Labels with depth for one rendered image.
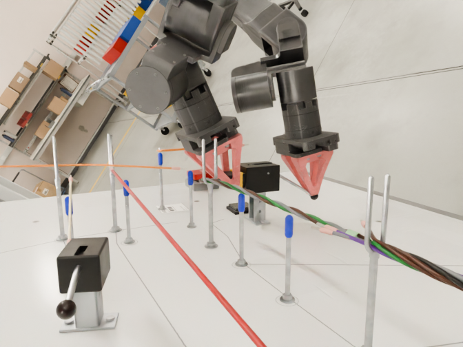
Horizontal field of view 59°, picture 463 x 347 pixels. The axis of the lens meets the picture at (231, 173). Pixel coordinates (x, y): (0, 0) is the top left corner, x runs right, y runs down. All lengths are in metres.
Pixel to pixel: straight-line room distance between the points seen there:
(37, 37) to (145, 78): 8.42
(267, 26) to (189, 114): 0.21
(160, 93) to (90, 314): 0.25
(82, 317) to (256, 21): 0.50
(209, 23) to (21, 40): 8.38
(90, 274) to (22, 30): 8.60
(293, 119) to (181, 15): 0.23
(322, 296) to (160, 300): 0.16
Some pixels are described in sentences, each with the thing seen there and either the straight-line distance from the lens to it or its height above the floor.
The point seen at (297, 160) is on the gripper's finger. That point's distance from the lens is 0.63.
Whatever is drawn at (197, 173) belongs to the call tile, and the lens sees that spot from 0.85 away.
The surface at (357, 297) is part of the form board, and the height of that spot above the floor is 1.13.
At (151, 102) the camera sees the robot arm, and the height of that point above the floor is 1.35.
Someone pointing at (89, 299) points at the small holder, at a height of 1.34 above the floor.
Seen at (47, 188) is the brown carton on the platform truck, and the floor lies 0.39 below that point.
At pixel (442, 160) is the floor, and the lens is 2.01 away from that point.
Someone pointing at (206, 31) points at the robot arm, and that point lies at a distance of 0.52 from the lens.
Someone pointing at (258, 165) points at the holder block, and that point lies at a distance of 0.61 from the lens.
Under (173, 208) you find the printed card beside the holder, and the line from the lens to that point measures 0.72.
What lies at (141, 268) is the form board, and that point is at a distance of 0.50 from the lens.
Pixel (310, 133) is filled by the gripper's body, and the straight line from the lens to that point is 0.64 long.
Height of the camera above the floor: 1.46
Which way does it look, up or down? 27 degrees down
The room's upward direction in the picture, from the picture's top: 55 degrees counter-clockwise
